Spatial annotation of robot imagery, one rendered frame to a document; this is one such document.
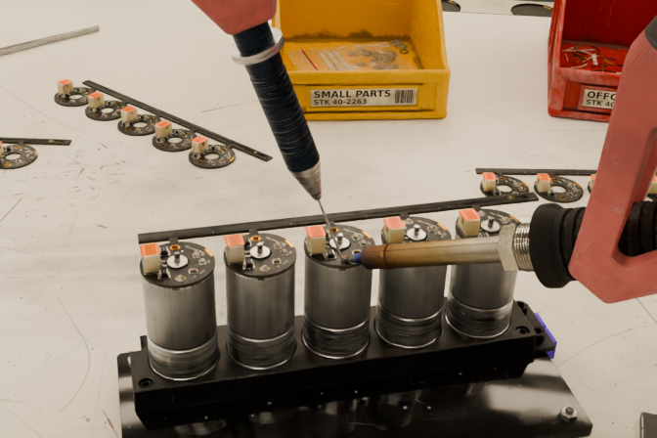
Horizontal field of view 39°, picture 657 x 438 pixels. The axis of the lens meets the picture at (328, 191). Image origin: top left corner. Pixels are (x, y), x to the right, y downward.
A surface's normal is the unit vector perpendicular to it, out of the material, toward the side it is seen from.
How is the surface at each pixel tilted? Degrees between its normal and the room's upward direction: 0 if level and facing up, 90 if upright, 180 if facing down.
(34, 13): 0
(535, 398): 0
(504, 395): 0
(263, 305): 90
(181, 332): 90
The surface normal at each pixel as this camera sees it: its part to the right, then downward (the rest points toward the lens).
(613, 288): -0.59, 0.53
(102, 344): 0.03, -0.85
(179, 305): 0.19, 0.51
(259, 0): 0.31, 0.64
